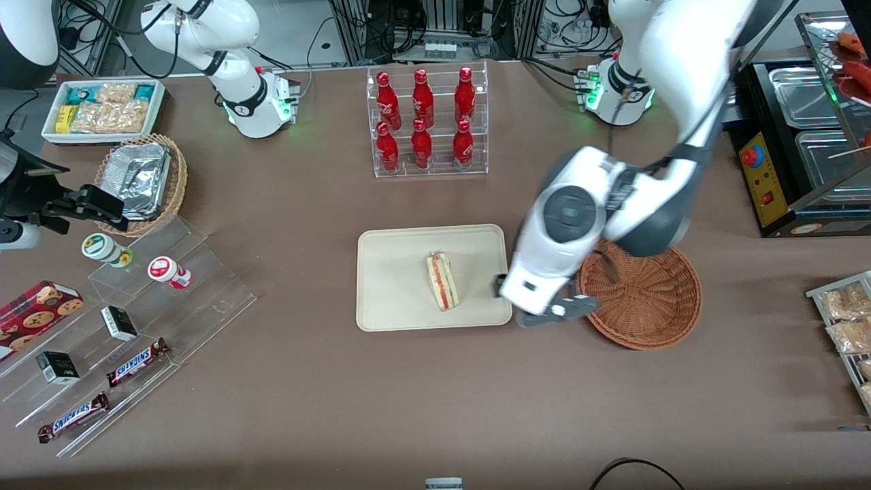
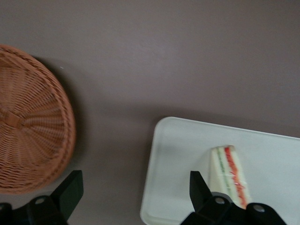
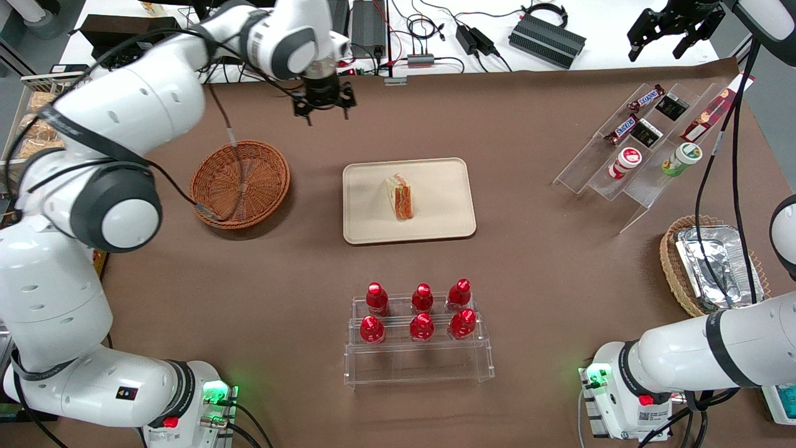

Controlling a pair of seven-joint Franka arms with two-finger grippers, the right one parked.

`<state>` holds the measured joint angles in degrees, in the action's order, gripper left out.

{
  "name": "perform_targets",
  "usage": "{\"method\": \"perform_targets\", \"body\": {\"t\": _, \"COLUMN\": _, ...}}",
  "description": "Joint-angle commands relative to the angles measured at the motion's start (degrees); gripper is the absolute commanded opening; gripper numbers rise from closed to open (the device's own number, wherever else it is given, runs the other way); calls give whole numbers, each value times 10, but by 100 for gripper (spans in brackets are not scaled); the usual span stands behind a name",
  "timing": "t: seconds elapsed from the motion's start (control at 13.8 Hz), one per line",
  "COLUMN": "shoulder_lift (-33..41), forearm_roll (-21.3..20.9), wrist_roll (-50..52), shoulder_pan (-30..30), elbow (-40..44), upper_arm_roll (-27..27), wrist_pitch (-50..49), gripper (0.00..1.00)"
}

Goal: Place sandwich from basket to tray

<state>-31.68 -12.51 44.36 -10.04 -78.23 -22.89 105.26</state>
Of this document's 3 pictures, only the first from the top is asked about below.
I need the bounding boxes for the clear acrylic bottle rack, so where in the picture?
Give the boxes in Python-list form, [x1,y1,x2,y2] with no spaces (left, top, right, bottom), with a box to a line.
[366,61,490,180]

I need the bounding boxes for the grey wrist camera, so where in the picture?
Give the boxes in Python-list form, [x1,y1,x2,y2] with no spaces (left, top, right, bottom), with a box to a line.
[0,219,44,252]
[515,293,602,330]

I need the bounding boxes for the snickers bar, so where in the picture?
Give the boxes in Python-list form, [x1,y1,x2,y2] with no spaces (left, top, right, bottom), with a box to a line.
[105,338,171,389]
[37,392,112,444]

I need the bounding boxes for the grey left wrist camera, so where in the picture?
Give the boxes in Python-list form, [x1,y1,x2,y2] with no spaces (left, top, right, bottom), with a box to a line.
[515,293,602,330]

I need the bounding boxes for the brown wicker basket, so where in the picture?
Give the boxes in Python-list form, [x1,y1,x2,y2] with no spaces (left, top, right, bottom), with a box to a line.
[576,238,704,352]

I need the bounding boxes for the large clear cracker packet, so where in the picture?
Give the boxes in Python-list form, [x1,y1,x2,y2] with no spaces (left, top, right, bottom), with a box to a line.
[71,100,150,135]

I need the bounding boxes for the tray of packaged snacks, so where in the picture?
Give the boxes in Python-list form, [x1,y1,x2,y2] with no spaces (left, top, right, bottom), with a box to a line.
[806,270,871,417]

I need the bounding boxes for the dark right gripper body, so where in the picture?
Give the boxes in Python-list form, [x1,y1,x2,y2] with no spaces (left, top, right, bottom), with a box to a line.
[0,133,70,223]

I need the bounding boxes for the small black box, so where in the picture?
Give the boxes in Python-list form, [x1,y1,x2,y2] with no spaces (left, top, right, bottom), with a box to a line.
[101,306,139,343]
[35,351,81,387]

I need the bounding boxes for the light wicker basket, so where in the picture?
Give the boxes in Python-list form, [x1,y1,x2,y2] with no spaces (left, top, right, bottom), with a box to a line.
[94,133,188,238]

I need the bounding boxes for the clear acrylic stepped display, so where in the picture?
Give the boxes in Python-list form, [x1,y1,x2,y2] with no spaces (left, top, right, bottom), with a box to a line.
[0,216,259,458]

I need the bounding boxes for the red cookie box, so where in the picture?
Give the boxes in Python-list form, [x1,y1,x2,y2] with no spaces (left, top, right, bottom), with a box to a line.
[0,280,86,352]

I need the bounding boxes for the black floor cable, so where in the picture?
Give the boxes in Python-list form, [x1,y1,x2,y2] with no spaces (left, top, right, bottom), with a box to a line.
[589,458,687,490]

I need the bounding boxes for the black arm base cable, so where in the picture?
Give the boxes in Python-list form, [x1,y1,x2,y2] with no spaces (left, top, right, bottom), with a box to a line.
[298,15,341,101]

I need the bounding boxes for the red-label yogurt cup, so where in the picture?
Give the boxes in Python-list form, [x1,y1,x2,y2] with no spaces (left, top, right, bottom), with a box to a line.
[148,256,193,291]

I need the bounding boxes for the beige plastic tray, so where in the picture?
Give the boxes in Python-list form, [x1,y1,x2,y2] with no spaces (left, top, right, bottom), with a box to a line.
[356,224,513,333]

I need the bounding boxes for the white snack bin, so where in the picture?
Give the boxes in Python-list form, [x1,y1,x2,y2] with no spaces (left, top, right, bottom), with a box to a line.
[41,78,167,146]

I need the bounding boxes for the red cola bottle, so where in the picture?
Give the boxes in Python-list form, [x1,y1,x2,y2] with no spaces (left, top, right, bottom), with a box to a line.
[452,119,475,172]
[412,68,436,129]
[410,118,433,170]
[376,71,402,131]
[454,66,476,127]
[376,121,401,174]

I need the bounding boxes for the green-label yogurt cup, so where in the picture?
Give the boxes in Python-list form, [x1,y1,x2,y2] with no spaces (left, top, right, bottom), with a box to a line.
[82,233,134,269]

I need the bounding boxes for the triangle sandwich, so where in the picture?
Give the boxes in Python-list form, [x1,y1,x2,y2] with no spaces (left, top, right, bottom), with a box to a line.
[425,250,461,313]

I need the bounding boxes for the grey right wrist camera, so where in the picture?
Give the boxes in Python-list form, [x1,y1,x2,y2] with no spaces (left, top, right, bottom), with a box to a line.
[0,219,44,252]

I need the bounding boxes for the stacked foil trays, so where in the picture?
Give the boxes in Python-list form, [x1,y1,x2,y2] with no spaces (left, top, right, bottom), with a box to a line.
[102,142,173,221]

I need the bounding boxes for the small clear cracker packet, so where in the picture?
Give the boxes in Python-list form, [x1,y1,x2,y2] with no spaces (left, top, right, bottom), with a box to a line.
[95,82,137,105]

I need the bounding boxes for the black food warmer appliance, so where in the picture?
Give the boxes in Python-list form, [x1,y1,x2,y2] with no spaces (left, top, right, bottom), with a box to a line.
[727,10,871,240]

